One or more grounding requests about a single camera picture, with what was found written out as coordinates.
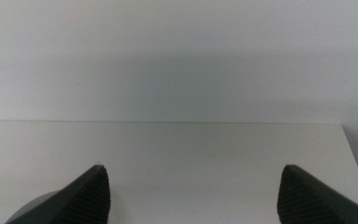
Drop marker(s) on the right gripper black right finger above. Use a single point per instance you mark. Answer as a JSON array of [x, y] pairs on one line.
[[306, 202]]

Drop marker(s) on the grey shallow bowl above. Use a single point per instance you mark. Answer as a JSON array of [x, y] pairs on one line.
[[34, 202]]

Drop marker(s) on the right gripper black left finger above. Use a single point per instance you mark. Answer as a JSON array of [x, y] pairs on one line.
[[85, 199]]

